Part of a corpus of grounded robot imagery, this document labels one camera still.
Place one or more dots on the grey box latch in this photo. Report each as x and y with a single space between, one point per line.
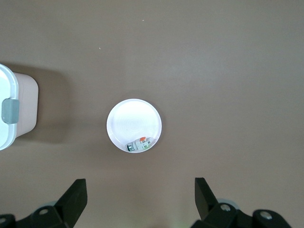
10 111

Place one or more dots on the pink round plate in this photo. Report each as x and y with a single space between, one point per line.
133 118

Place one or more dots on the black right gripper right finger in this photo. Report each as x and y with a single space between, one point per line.
209 209

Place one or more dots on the white switch with green button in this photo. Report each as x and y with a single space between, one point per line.
139 145

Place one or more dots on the white lidded storage box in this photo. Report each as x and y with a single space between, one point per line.
7 90

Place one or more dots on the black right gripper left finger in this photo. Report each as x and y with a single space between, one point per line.
69 204

